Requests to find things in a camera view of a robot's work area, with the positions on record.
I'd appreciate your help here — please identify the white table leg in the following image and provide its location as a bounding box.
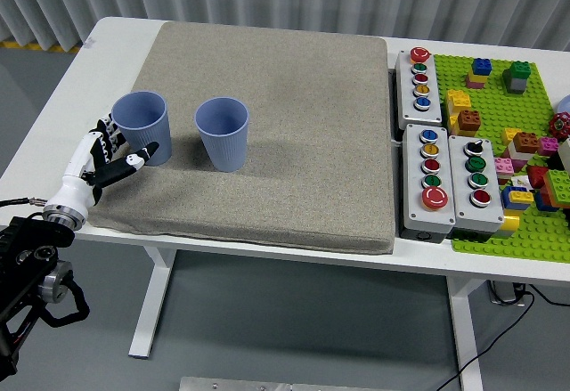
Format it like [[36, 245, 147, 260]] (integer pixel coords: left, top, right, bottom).
[[446, 277, 485, 391], [128, 248, 177, 359]]

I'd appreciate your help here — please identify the green studded baseplate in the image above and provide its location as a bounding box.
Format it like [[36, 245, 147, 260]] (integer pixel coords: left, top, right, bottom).
[[432, 53, 570, 264]]

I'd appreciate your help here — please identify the brown toy brick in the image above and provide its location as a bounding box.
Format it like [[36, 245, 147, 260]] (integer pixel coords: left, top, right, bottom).
[[457, 109, 483, 133], [512, 132, 540, 154]]

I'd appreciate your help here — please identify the yellow round toy brick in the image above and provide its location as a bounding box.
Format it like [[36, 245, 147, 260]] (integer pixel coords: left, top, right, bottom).
[[497, 214, 521, 239]]

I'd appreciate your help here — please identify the yellow floor tape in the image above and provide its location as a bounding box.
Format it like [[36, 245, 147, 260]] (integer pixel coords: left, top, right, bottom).
[[0, 38, 86, 53]]

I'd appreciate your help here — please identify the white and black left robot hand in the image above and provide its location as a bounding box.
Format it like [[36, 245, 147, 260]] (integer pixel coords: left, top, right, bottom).
[[46, 114, 160, 210]]

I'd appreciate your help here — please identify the large green toy brick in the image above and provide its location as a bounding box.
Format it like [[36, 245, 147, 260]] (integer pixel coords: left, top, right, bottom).
[[542, 168, 570, 209]]

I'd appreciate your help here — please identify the blue ribbed cup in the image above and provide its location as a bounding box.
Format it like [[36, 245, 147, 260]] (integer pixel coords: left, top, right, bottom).
[[110, 91, 173, 167], [194, 96, 249, 174]]

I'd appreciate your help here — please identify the black power cable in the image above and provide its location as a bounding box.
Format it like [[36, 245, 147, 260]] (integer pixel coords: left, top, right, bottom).
[[438, 283, 570, 391]]

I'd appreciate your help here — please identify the grey power strip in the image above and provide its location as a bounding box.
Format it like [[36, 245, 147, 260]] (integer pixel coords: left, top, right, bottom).
[[487, 279, 526, 306]]

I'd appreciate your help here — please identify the grey selector switch control box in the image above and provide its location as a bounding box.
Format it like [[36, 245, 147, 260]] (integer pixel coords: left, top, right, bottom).
[[447, 134, 507, 239]]

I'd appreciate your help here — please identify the grey-brown mat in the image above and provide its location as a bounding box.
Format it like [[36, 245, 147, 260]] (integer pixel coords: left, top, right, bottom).
[[83, 20, 397, 257]]

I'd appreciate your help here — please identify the magenta toy brick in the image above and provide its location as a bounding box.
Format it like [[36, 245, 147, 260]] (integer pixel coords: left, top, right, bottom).
[[537, 136, 560, 157]]

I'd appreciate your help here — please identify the red toy brick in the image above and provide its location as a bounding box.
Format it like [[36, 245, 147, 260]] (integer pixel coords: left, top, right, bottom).
[[526, 166, 551, 190]]

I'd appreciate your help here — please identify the grey five-button control box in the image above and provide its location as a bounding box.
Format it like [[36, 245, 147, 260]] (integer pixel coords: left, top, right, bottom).
[[399, 123, 458, 243], [395, 46, 444, 129]]

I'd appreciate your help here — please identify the red valve handwheel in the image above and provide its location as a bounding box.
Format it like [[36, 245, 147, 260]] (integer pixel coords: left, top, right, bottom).
[[548, 112, 570, 139]]

